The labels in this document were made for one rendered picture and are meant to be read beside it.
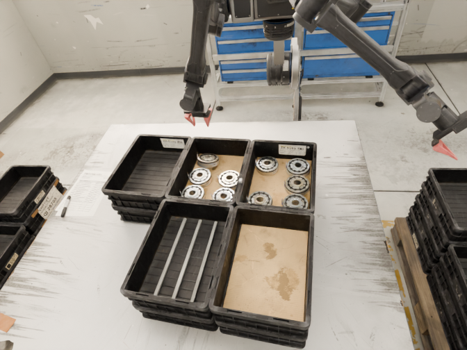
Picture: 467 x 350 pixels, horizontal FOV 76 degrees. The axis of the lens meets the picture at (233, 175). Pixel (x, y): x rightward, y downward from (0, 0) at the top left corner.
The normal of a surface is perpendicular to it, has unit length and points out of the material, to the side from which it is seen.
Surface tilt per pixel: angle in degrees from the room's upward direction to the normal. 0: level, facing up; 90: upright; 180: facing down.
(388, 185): 0
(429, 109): 72
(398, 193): 0
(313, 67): 90
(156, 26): 90
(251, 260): 0
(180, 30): 90
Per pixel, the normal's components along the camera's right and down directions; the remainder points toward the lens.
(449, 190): -0.11, -0.69
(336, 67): -0.12, 0.72
